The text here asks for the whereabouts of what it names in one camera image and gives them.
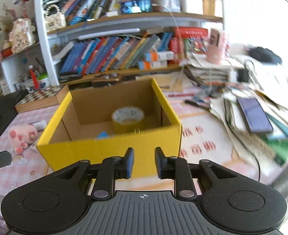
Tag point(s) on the wooden chessboard box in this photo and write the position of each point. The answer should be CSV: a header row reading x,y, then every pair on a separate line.
x,y
45,98

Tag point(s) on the pink plush toy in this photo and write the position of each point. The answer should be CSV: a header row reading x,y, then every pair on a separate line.
x,y
20,137

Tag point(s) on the cream quilted handbag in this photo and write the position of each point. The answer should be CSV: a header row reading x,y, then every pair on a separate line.
x,y
54,21

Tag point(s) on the row of leaning books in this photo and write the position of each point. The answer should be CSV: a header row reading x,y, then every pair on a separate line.
x,y
112,53

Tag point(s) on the yellow tape roll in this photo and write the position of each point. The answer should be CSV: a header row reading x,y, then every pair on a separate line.
x,y
128,119

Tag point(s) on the black Yamaha keyboard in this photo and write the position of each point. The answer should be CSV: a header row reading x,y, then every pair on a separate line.
x,y
7,108

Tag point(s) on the floral ceramic ornament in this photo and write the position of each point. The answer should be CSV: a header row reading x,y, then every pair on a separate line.
x,y
22,35

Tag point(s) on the yellow cardboard box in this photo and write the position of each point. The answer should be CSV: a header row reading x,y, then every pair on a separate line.
x,y
82,127

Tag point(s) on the black cap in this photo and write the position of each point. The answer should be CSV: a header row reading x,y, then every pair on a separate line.
x,y
264,55

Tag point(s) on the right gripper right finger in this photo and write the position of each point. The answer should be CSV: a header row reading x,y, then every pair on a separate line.
x,y
179,170

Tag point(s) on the white jar green lid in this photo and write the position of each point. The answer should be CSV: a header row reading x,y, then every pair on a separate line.
x,y
44,81

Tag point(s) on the phone on shelf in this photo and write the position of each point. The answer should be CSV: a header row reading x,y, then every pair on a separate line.
x,y
136,6

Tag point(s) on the smartphone on papers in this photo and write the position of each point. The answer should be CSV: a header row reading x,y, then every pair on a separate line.
x,y
256,120

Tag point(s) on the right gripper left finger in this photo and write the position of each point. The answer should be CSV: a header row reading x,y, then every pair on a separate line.
x,y
108,171

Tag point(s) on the white bookshelf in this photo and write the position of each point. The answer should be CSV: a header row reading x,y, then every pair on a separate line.
x,y
130,23

